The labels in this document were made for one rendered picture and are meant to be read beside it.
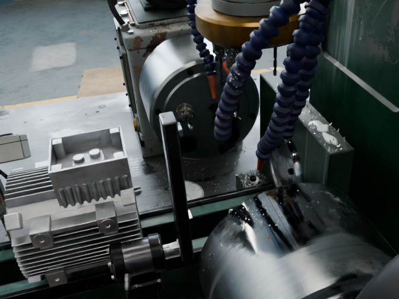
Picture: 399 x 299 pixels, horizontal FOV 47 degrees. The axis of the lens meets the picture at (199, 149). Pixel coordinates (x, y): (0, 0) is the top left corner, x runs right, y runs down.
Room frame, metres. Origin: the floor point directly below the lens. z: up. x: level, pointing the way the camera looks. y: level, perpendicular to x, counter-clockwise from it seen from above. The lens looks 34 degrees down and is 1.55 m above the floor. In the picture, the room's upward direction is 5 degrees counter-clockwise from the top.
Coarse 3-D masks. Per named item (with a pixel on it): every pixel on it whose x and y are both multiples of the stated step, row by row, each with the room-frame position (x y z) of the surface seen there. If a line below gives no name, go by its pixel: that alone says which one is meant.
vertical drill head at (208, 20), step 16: (208, 0) 0.71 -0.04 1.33; (224, 0) 0.64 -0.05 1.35; (240, 0) 0.63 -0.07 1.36; (256, 0) 0.62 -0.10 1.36; (272, 0) 0.62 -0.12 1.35; (208, 16) 0.64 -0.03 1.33; (224, 16) 0.63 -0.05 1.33; (240, 16) 0.63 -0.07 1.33; (256, 16) 0.62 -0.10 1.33; (208, 32) 0.63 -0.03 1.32; (224, 32) 0.61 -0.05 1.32; (240, 32) 0.60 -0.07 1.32; (288, 32) 0.60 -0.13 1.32; (224, 48) 0.63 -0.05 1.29; (240, 48) 0.60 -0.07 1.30
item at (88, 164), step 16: (112, 128) 0.68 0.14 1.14; (64, 144) 0.66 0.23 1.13; (80, 144) 0.67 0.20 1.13; (96, 144) 0.67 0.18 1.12; (112, 144) 0.67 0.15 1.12; (64, 160) 0.64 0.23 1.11; (80, 160) 0.61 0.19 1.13; (96, 160) 0.61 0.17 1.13; (112, 160) 0.58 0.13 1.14; (64, 176) 0.57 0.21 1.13; (80, 176) 0.57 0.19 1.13; (96, 176) 0.58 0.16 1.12; (112, 176) 0.58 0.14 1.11; (128, 176) 0.59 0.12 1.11; (64, 192) 0.57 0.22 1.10; (80, 192) 0.57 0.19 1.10; (96, 192) 0.57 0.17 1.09; (112, 192) 0.58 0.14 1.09
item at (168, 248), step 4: (164, 244) 0.51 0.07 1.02; (168, 244) 0.51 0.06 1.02; (172, 244) 0.51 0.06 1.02; (176, 244) 0.51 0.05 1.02; (164, 248) 0.51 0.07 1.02; (168, 248) 0.51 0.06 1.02; (172, 248) 0.51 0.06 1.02; (164, 252) 0.50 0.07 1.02; (168, 252) 0.50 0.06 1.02; (172, 252) 0.50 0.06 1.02; (168, 256) 0.50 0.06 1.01
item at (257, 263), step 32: (288, 192) 0.45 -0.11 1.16; (320, 192) 0.45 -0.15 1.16; (224, 224) 0.43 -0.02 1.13; (256, 224) 0.41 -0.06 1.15; (288, 224) 0.39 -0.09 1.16; (320, 224) 0.38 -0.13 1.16; (352, 224) 0.39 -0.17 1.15; (224, 256) 0.39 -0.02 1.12; (256, 256) 0.36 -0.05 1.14; (288, 256) 0.35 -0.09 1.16; (320, 256) 0.34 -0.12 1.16; (352, 256) 0.33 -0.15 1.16; (384, 256) 0.34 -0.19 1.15; (224, 288) 0.36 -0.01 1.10; (256, 288) 0.33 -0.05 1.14; (288, 288) 0.31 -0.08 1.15; (320, 288) 0.30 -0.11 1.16; (352, 288) 0.30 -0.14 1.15
